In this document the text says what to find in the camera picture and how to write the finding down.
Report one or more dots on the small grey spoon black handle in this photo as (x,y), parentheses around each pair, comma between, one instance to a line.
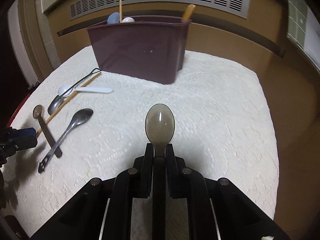
(37,114)

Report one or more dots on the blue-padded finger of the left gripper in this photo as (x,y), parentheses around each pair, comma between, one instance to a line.
(12,133)

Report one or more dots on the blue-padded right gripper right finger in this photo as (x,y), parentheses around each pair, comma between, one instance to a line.
(184,182)

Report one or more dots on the blue plastic spoon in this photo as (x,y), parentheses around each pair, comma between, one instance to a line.
(114,18)

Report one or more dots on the white plastic spoon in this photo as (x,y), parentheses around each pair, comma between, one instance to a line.
(85,89)

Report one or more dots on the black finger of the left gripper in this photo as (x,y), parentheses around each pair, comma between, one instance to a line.
(11,146)

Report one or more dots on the dark purple utensil bin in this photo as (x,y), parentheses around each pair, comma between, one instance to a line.
(152,47)

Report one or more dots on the green white deer towel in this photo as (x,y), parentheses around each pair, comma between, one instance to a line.
(303,30)

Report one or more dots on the long wooden chopstick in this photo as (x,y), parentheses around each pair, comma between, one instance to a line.
(120,11)

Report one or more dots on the light wooden spoon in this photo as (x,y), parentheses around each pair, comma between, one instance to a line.
(188,13)

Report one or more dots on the steel spoon wire loop handle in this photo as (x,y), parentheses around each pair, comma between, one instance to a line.
(56,102)

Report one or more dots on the white textured table cloth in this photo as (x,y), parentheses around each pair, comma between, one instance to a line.
(215,115)

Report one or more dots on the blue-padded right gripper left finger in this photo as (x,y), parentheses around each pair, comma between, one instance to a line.
(134,182)

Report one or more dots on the white ball-handle metal spoon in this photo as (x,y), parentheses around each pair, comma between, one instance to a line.
(128,20)

